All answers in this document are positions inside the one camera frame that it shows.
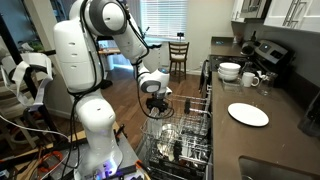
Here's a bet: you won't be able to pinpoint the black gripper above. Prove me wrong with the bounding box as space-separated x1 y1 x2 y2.
149 96 170 120

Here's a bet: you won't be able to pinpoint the black kitchen utensil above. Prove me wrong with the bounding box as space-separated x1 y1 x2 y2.
172 139 184 162

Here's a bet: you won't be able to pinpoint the black clamp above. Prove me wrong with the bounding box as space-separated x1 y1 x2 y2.
114 124 127 138

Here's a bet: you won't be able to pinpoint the black cutlery basket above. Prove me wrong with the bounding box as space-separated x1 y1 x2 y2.
148 154 209 180

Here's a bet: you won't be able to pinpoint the dark hanging towel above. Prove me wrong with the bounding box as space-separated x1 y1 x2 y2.
198 59 210 95

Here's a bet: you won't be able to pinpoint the wooden chair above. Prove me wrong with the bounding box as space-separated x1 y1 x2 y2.
167 41 190 84

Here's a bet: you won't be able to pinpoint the white ceramic bowl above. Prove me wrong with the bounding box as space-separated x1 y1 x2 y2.
218 61 242 75
217 72 240 83
218 69 240 79

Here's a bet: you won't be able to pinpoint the clear drinking glasses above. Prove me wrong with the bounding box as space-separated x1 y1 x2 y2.
219 77 245 95

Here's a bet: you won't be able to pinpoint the wooden desk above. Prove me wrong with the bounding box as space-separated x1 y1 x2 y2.
98 47 123 79

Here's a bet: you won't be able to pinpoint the wooden board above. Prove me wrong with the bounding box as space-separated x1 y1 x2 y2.
0 119 122 168

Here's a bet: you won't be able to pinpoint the white window blinds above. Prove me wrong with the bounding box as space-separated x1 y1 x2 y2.
139 0 189 43

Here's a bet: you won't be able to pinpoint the white mug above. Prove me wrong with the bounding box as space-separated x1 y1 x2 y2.
241 71 260 88

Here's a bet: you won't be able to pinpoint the clear glass jar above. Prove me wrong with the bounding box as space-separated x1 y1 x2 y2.
258 71 277 97

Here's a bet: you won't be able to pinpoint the kitchen sink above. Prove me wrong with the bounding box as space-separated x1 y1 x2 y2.
238 154 320 180

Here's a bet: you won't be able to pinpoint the narrow white upper cabinet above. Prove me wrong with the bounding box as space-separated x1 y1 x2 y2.
230 0 246 24

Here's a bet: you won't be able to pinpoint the stainless microwave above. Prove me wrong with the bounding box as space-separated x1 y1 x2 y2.
239 0 272 20

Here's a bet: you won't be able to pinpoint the black metal stand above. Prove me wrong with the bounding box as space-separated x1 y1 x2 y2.
0 13 63 148

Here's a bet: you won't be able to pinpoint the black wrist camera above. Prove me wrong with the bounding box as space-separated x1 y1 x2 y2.
145 99 154 112

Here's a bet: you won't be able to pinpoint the wire dishwasher rack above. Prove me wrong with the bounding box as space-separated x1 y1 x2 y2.
139 94 214 180

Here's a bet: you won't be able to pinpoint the orange handled tool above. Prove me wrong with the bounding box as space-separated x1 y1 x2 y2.
134 159 152 180

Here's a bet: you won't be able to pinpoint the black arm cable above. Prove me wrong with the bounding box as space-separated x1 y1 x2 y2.
59 0 176 180

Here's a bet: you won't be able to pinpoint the orange cable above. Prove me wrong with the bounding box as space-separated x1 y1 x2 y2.
36 150 65 174

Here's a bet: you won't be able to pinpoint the thin white cable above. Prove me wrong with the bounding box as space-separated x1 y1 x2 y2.
0 114 73 180

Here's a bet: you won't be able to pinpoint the white strap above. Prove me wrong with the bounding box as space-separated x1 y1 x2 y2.
0 52 54 108

